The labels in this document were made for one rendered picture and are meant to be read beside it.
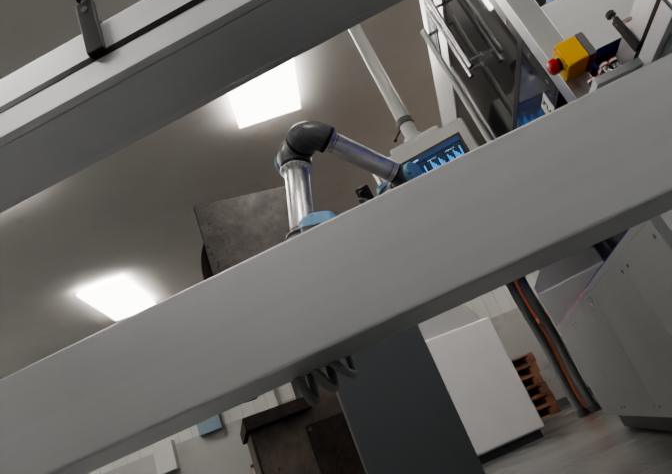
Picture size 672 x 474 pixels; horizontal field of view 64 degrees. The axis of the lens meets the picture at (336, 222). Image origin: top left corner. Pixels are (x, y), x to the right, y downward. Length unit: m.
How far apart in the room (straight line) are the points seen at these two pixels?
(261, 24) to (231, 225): 4.15
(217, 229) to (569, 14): 3.71
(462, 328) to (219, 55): 4.34
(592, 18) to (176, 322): 1.36
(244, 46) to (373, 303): 0.39
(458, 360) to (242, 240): 2.13
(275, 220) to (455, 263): 4.39
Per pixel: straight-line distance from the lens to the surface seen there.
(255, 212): 4.89
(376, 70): 2.94
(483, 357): 4.89
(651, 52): 1.38
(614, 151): 0.55
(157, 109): 0.79
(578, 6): 1.67
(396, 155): 2.61
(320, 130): 1.83
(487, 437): 4.79
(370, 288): 0.51
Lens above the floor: 0.33
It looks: 24 degrees up
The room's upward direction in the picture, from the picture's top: 23 degrees counter-clockwise
